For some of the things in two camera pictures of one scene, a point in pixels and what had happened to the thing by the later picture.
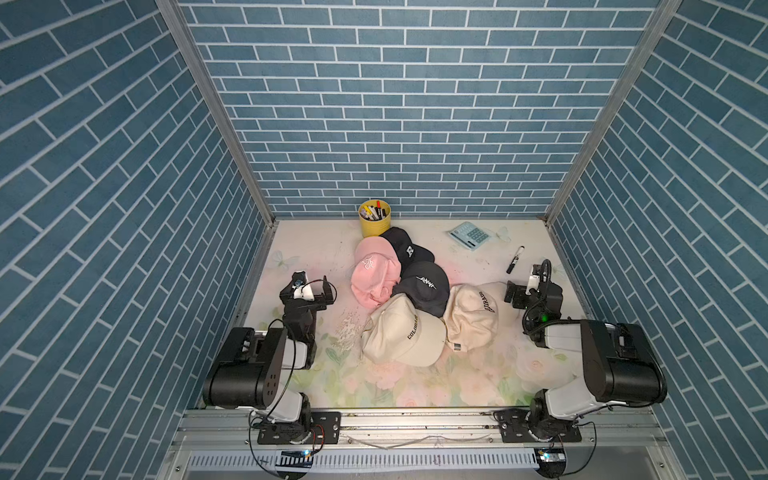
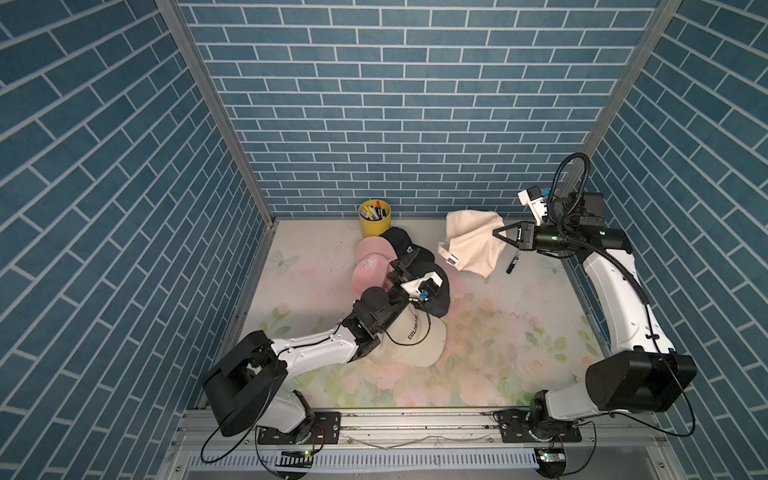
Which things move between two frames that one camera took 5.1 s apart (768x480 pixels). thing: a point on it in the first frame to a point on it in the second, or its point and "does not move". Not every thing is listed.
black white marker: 514,261 does not move
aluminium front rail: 626,443 does not move
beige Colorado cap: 399,333 does not move
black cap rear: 407,252 does not move
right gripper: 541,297 to 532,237
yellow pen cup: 374,216 does not move
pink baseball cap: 376,271 does not move
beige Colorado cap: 470,314 to 470,242
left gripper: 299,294 to 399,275
